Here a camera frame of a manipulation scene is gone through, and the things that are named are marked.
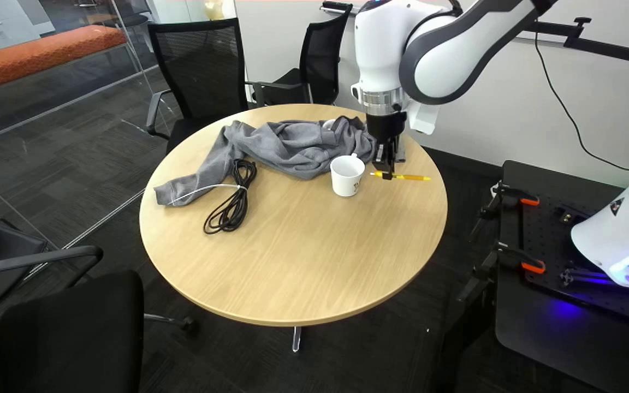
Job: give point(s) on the black mesh office chair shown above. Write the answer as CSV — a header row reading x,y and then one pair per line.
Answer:
x,y
326,63
10,266
201,73
67,335

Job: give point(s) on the chrome table base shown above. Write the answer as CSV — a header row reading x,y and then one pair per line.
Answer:
x,y
296,342

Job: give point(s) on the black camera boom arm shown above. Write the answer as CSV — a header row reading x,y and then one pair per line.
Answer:
x,y
600,44

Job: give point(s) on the orange bench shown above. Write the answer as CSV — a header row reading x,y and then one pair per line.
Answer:
x,y
37,57

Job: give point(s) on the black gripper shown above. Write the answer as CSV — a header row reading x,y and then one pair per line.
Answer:
x,y
387,127

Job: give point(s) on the gray hoodie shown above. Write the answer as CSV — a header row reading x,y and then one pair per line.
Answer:
x,y
284,146

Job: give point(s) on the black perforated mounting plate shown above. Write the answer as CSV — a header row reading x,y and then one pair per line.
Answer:
x,y
541,319

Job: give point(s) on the white wrist-mounted box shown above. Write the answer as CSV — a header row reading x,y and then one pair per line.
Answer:
x,y
423,119

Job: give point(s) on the white mug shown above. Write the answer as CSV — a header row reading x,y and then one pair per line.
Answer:
x,y
346,178

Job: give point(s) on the yellow pen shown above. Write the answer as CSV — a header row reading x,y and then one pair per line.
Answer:
x,y
405,178

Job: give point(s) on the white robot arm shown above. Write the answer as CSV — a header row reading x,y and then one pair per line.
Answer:
x,y
446,44

